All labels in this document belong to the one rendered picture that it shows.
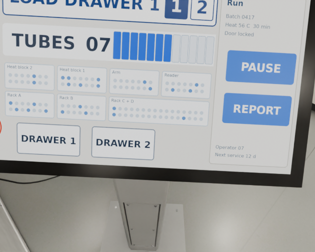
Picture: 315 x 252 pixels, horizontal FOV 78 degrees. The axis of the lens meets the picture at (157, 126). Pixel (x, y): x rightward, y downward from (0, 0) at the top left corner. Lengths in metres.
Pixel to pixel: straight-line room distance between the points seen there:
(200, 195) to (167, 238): 0.36
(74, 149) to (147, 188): 0.31
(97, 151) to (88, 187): 1.14
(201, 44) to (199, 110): 0.09
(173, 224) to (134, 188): 0.72
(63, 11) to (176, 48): 0.17
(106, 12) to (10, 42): 0.14
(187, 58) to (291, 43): 0.15
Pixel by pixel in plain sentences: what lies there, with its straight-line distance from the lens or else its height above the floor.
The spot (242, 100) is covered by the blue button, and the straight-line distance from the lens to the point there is 0.31.
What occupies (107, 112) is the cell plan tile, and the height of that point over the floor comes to 1.04.
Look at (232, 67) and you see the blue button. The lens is 0.31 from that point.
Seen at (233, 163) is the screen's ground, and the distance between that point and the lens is 0.32.
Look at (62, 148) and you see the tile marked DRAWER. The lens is 0.32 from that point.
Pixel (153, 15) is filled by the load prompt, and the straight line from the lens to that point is 0.31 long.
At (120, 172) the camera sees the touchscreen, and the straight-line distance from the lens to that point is 0.31.
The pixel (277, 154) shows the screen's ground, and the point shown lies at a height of 1.00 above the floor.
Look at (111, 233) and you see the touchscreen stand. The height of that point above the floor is 0.03.
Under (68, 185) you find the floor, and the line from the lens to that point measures 1.49.
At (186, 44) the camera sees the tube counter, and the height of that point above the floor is 1.12.
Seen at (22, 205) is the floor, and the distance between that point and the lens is 1.54.
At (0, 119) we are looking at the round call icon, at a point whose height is 1.02.
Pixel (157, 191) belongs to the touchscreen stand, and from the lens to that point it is 0.58.
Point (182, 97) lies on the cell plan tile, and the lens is 0.29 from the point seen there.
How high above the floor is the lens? 1.23
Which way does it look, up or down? 45 degrees down
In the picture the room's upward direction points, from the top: 3 degrees clockwise
